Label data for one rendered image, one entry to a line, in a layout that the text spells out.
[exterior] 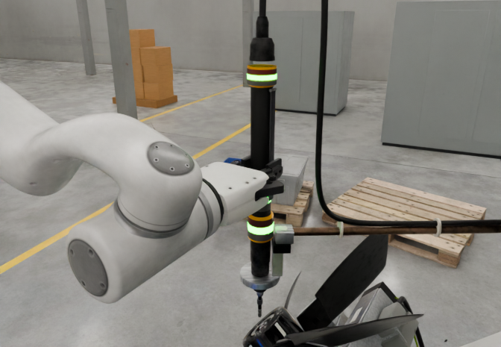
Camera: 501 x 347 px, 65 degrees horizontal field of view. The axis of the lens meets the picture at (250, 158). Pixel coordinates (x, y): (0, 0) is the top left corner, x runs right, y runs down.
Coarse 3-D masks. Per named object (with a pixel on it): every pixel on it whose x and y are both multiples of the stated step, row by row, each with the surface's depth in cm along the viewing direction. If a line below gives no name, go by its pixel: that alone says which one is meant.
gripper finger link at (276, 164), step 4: (276, 160) 61; (280, 160) 62; (268, 164) 60; (272, 164) 60; (276, 164) 61; (280, 164) 63; (276, 168) 60; (280, 168) 61; (272, 172) 59; (276, 172) 61; (280, 172) 62; (268, 176) 57; (272, 176) 57; (276, 176) 60; (280, 176) 63; (272, 180) 56; (276, 180) 57
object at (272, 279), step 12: (288, 228) 67; (276, 240) 66; (288, 240) 66; (276, 252) 66; (288, 252) 66; (276, 264) 67; (240, 276) 69; (252, 276) 68; (276, 276) 68; (252, 288) 67; (264, 288) 67
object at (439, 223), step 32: (320, 64) 58; (320, 96) 59; (320, 128) 61; (320, 160) 62; (320, 192) 64; (352, 224) 67; (384, 224) 67; (416, 224) 67; (448, 224) 67; (480, 224) 67
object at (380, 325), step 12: (360, 324) 56; (372, 324) 60; (384, 324) 62; (396, 324) 64; (288, 336) 65; (300, 336) 59; (312, 336) 56; (324, 336) 55; (336, 336) 69; (348, 336) 69; (360, 336) 69
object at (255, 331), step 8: (272, 312) 91; (280, 312) 84; (288, 312) 87; (264, 320) 90; (272, 320) 82; (280, 320) 83; (288, 320) 84; (256, 328) 88; (264, 328) 81; (272, 328) 81; (288, 328) 82; (296, 328) 84; (248, 336) 88; (256, 336) 81; (264, 336) 81; (272, 336) 81; (280, 336) 81; (248, 344) 82; (256, 344) 81; (264, 344) 81; (272, 344) 80
